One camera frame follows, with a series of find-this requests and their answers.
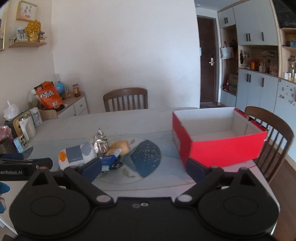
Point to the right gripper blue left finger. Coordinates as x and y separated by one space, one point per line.
91 170

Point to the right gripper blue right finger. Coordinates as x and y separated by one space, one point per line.
196 170

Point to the white tissue pack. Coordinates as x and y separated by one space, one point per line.
76 156

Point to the silver foil bag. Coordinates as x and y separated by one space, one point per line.
100 144

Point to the tan bread toy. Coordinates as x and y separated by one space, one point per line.
123 145

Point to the red cardboard box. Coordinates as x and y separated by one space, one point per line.
217 136

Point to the white electric kettle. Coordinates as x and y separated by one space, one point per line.
27 126

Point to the floral white mug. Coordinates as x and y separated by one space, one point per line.
36 116

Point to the blue patterned table mat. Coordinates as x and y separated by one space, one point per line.
152 163

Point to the white drawer cabinet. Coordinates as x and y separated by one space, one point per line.
73 106

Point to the orange snack bag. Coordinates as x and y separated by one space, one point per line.
48 95

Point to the red lid sauce jar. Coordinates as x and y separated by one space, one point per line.
76 90

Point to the wooden chair at far side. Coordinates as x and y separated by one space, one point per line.
126 99

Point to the wooden chair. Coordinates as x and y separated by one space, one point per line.
277 143
126 99

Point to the blue globe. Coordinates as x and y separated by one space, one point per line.
60 87

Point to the wooden chair at right side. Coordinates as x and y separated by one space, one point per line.
277 143

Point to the cardboard box on shelf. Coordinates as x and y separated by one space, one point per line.
233 82

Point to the hanging grey tote bag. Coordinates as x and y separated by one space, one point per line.
226 52

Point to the golden flower ornament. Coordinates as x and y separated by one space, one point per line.
32 30

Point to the dark brown door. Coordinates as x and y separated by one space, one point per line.
208 54

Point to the wooden wall shelf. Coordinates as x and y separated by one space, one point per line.
16 43

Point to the grey wall cabinet unit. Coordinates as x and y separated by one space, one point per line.
264 80

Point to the framed wall picture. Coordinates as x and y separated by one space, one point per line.
26 11

